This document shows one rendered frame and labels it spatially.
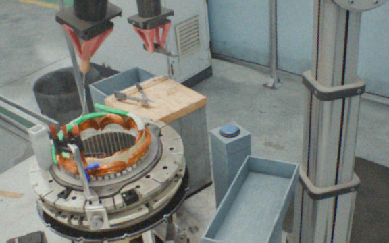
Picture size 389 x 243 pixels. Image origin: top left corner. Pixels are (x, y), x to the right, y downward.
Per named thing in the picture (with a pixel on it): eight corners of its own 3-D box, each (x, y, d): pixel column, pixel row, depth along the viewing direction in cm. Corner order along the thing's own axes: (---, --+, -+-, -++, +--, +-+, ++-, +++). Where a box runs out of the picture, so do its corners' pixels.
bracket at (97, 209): (92, 223, 84) (86, 201, 82) (111, 221, 84) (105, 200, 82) (90, 230, 83) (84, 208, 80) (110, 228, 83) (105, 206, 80)
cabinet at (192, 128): (122, 182, 137) (106, 106, 124) (172, 156, 147) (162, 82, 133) (160, 214, 124) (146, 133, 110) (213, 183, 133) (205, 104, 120)
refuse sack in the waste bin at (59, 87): (34, 137, 275) (19, 85, 257) (84, 109, 299) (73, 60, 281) (72, 158, 252) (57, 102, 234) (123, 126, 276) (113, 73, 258)
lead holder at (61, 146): (55, 153, 79) (50, 137, 78) (74, 142, 82) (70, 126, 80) (66, 161, 77) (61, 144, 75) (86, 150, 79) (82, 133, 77)
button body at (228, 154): (230, 225, 118) (225, 143, 105) (216, 210, 124) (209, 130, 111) (252, 214, 121) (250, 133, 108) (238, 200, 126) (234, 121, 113)
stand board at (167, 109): (105, 106, 124) (103, 98, 123) (162, 82, 133) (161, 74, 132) (146, 134, 110) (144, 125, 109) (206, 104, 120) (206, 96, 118)
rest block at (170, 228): (167, 256, 105) (165, 241, 103) (169, 239, 110) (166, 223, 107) (187, 256, 105) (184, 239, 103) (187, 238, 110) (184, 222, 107)
